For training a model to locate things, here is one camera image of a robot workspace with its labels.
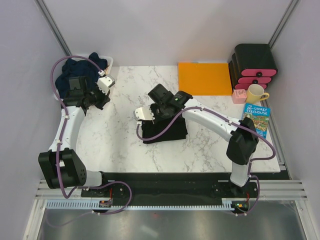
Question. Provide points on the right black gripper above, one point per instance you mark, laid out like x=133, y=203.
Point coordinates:
x=153, y=107

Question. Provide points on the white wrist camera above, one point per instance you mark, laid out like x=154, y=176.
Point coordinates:
x=105, y=83
x=144, y=114

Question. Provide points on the orange folder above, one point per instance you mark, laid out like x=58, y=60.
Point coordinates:
x=204, y=79

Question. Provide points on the cream garment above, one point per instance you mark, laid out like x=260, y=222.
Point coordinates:
x=106, y=70

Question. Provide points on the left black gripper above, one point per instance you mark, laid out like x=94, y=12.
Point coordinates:
x=105, y=98

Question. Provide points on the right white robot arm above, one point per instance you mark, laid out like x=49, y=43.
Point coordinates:
x=240, y=134

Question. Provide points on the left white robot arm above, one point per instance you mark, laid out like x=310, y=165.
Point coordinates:
x=60, y=165

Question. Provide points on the aluminium frame rail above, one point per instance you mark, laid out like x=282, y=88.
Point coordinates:
x=270, y=190

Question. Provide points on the white slotted cable duct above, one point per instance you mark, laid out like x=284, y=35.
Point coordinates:
x=226, y=204

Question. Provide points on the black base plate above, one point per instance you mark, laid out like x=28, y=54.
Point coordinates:
x=171, y=188

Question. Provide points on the white laundry basket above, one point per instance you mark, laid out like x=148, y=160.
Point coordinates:
x=97, y=60

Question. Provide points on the pink toy block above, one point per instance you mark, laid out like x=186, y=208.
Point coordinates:
x=239, y=96

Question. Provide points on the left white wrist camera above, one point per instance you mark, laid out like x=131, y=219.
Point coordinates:
x=105, y=83

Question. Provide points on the blue children's book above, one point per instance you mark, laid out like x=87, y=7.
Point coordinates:
x=259, y=115

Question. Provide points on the black pink drawer unit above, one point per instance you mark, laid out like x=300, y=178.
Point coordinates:
x=251, y=63

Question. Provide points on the yellow mug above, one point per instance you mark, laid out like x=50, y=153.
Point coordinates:
x=256, y=93

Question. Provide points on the navy blue t shirt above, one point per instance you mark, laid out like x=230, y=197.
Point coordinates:
x=73, y=68

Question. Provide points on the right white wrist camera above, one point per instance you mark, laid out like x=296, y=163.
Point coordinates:
x=144, y=114

